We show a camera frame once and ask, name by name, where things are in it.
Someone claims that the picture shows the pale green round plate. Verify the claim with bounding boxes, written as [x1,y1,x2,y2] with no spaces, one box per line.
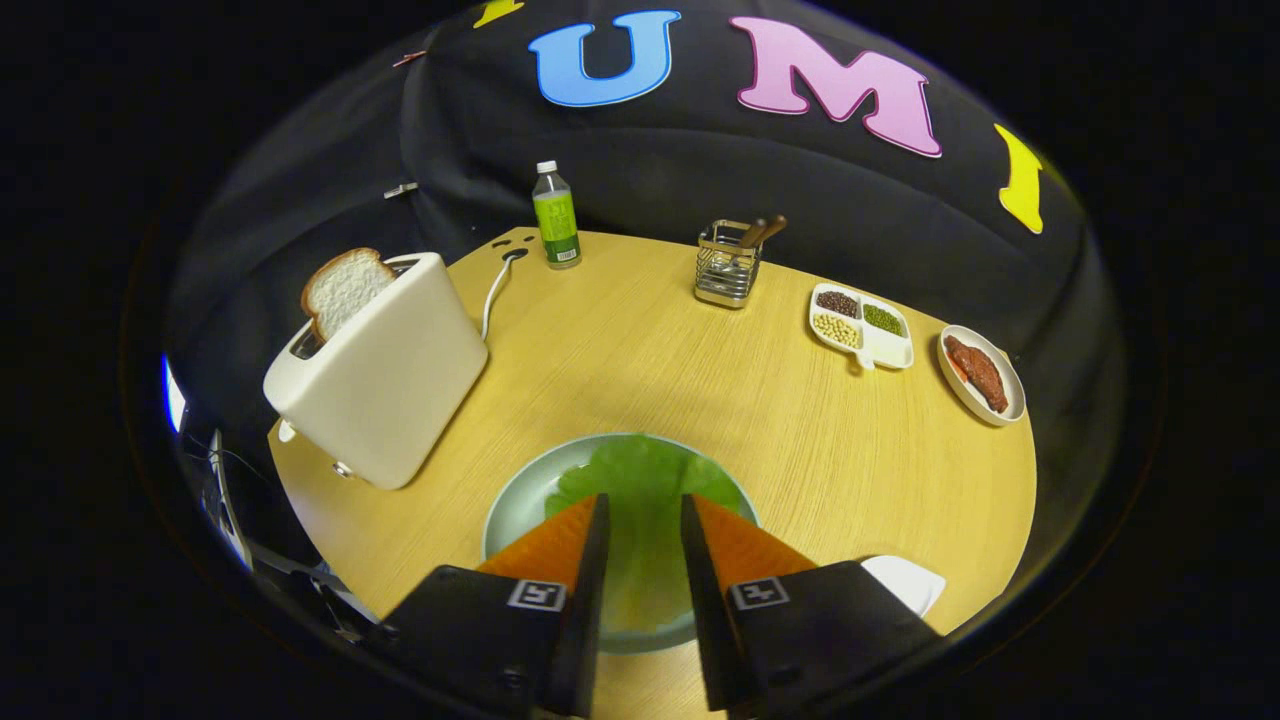
[482,432,761,656]

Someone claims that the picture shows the white toaster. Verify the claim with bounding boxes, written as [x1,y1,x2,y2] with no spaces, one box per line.
[262,252,490,491]

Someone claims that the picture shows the white square plate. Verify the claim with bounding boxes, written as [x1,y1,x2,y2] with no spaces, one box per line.
[860,555,947,618]

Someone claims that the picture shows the white divided dish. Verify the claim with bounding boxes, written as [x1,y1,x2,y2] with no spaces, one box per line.
[808,283,915,372]

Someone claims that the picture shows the metal wire utensil holder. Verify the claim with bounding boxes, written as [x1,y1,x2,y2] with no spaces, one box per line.
[694,219,764,310]

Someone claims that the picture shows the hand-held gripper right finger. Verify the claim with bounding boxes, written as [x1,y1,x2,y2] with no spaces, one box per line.
[681,493,946,720]

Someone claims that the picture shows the green label plastic bottle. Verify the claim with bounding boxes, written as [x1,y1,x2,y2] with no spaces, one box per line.
[532,160,583,270]

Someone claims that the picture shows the black backdrop cloth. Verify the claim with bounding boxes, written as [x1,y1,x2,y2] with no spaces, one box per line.
[165,0,1126,561]

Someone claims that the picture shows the yellow soybeans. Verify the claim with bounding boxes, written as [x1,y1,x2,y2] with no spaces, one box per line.
[813,312,863,350]

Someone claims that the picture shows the white round plate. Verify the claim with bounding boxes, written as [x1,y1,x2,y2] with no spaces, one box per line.
[937,324,1028,428]

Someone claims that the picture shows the bread slice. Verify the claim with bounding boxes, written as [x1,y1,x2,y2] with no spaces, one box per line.
[300,247,399,344]

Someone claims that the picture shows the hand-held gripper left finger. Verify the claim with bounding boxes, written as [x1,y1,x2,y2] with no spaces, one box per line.
[365,492,612,719]

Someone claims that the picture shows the red meat slice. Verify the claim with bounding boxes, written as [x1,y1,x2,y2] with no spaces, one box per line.
[944,334,1010,415]

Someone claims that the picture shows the white toaster cable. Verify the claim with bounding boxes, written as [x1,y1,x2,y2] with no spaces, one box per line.
[480,255,521,343]

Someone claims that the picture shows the green lettuce leaf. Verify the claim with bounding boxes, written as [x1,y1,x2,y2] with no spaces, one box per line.
[545,433,746,631]

